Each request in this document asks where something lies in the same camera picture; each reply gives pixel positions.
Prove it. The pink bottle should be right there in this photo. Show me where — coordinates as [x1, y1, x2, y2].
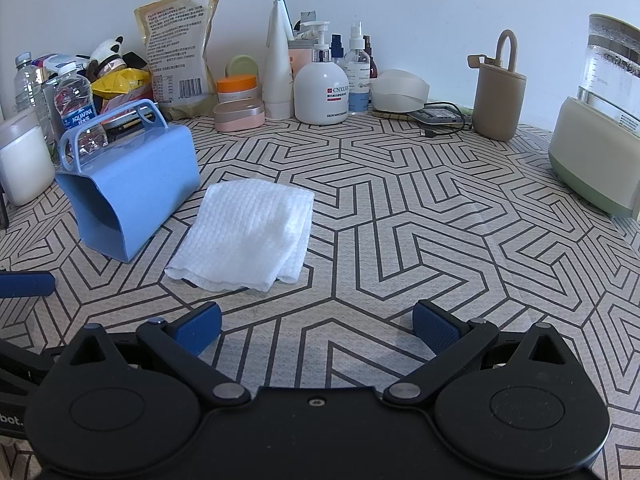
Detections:
[288, 41, 314, 92]

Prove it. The blue labelled water bottle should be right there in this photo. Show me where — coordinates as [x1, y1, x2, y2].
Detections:
[54, 62, 109, 162]

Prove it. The white translucent dome container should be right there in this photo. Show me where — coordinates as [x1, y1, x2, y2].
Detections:
[371, 68, 431, 115]

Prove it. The white textured cloth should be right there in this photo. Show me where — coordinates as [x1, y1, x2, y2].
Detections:
[164, 178, 315, 293]

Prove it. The green lidded jar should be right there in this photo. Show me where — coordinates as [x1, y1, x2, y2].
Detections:
[225, 54, 259, 81]

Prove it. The glass kettle on green base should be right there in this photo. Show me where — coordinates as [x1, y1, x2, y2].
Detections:
[548, 13, 640, 221]

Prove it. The pink flat case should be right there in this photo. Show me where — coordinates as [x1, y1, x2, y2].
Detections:
[213, 98, 266, 133]

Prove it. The blue and white packet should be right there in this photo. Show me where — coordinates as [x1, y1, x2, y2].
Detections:
[31, 53, 90, 75]

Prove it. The grey flat device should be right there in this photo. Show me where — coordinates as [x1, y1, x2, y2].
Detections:
[409, 106, 467, 126]

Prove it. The blue plastic container with handle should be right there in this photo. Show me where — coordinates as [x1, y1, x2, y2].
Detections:
[55, 99, 202, 264]

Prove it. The tan printed food bag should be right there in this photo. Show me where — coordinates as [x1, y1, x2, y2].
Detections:
[133, 0, 221, 122]

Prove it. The clear spray bottle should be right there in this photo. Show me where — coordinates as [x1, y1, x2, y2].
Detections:
[345, 22, 374, 114]

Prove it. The geometric patterned tablecloth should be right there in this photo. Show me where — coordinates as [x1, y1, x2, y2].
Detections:
[0, 107, 640, 480]

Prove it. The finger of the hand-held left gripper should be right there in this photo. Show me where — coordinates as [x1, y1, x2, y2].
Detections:
[0, 271, 57, 300]

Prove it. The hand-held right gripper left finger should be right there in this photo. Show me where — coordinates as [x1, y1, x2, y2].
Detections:
[64, 301, 252, 409]

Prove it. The tall white tube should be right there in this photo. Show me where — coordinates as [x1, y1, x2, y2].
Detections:
[262, 0, 296, 121]

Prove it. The orange lidded jar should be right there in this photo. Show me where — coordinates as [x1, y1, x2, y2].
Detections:
[216, 74, 259, 107]

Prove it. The white frosted jar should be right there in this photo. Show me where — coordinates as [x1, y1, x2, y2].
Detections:
[0, 109, 56, 207]

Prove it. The beige flask with loop handle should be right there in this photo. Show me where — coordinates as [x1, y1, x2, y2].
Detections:
[467, 29, 528, 142]

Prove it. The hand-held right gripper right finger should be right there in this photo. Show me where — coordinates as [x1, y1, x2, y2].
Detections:
[382, 300, 577, 409]

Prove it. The panda plush toy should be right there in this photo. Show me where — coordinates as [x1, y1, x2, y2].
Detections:
[88, 36, 127, 79]

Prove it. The yellow packet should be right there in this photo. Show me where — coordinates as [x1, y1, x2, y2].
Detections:
[91, 67, 152, 102]

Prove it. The clear plastic bottle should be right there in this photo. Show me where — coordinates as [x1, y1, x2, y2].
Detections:
[13, 52, 52, 137]

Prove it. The white pump bottle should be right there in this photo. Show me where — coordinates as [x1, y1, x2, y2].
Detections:
[293, 21, 350, 125]

